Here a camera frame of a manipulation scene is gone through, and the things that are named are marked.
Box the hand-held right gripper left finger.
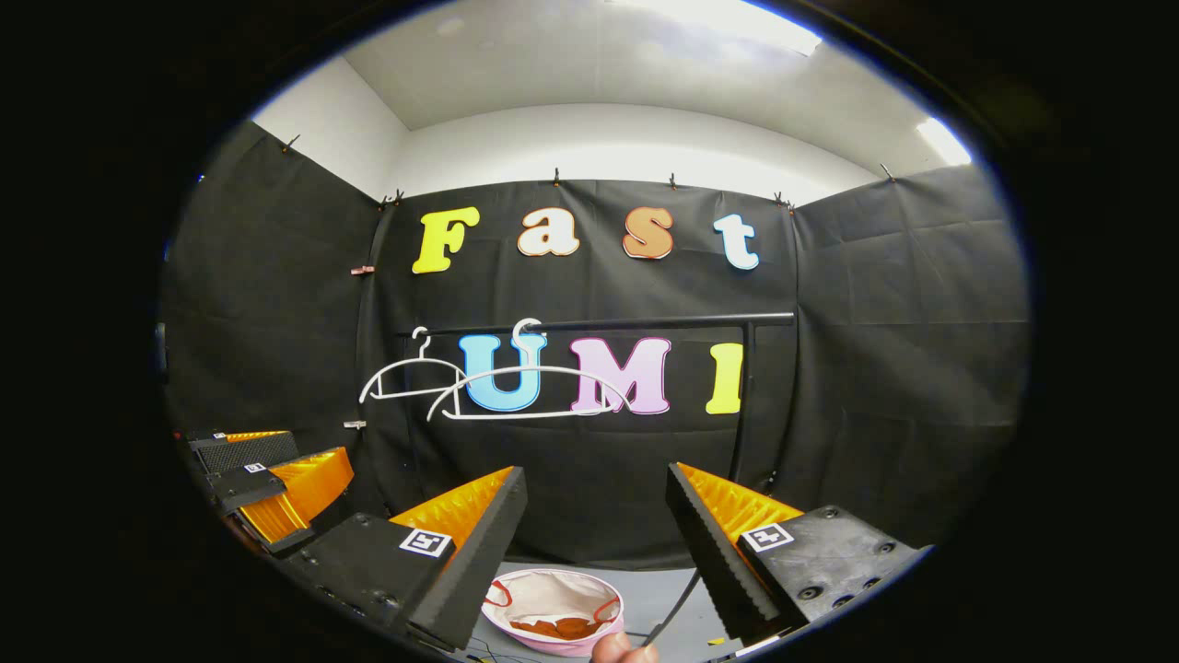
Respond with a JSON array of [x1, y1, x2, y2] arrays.
[[274, 465, 529, 652]]

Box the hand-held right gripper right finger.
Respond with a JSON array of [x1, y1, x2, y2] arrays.
[[666, 461, 933, 647]]

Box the pink round laundry hamper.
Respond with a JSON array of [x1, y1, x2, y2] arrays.
[[481, 567, 626, 657]]

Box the orange corduroy jacket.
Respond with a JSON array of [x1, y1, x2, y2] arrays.
[[508, 614, 605, 642]]

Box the white plastic clothes hanger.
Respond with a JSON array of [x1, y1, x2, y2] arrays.
[[359, 326, 471, 404], [426, 318, 634, 423]]

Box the black metal clothes rack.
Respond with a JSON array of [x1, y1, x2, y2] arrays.
[[398, 313, 795, 646]]

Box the black backdrop cloth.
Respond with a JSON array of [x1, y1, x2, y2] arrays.
[[161, 120, 1031, 572]]

